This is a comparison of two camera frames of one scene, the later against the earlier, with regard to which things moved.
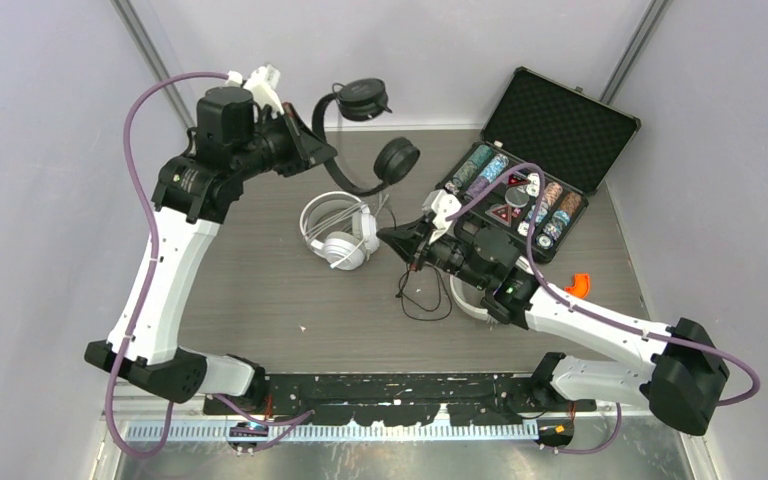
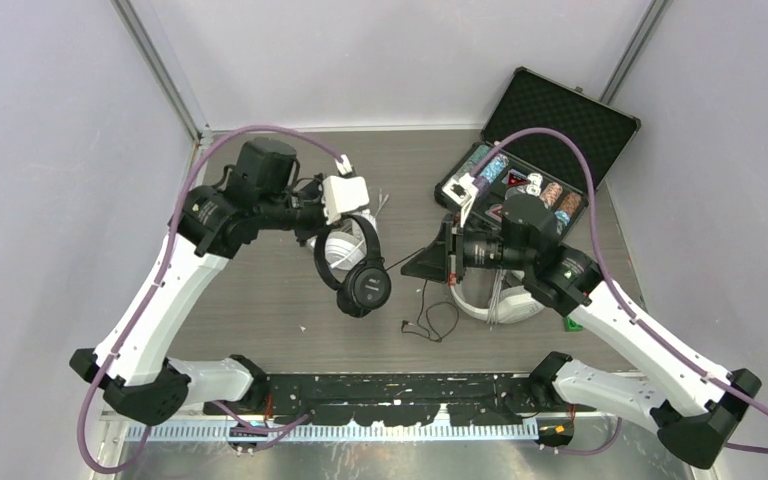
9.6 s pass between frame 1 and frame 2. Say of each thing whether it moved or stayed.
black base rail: stayed
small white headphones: stayed
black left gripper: moved
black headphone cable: moved
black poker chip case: stayed
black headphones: moved
